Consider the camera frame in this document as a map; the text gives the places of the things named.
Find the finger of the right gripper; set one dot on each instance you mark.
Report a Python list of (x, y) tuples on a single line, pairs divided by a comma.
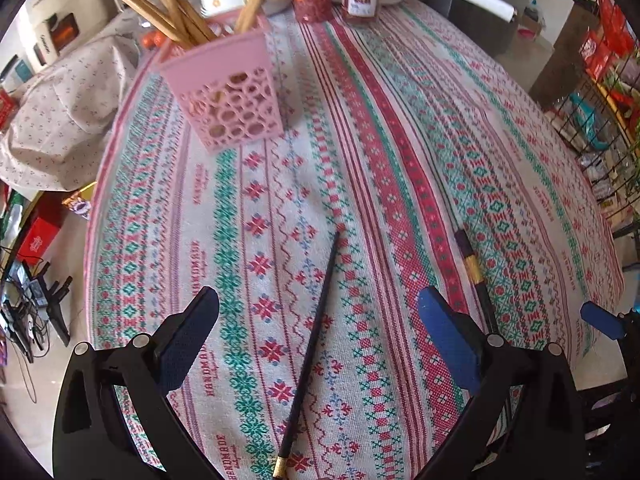
[(623, 328)]

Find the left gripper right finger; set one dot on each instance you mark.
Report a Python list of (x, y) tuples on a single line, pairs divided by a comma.
[(524, 418)]

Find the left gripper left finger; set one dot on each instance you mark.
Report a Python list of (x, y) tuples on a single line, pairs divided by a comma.
[(91, 439)]

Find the black chopstick gold band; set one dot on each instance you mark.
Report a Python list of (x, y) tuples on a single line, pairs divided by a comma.
[(476, 276)]

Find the red gift box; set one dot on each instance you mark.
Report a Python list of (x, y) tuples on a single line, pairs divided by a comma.
[(38, 238)]

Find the brown cardboard box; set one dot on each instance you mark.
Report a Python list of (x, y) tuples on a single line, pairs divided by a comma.
[(563, 71)]

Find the floral cloth cover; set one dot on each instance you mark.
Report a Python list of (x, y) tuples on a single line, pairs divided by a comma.
[(56, 139)]

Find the patterned woven tablecloth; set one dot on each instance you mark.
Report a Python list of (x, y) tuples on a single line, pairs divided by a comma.
[(396, 135)]

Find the pink perforated utensil basket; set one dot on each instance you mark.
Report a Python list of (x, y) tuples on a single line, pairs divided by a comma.
[(225, 88)]

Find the black wire rack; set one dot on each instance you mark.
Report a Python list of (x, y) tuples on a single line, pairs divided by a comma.
[(597, 118)]

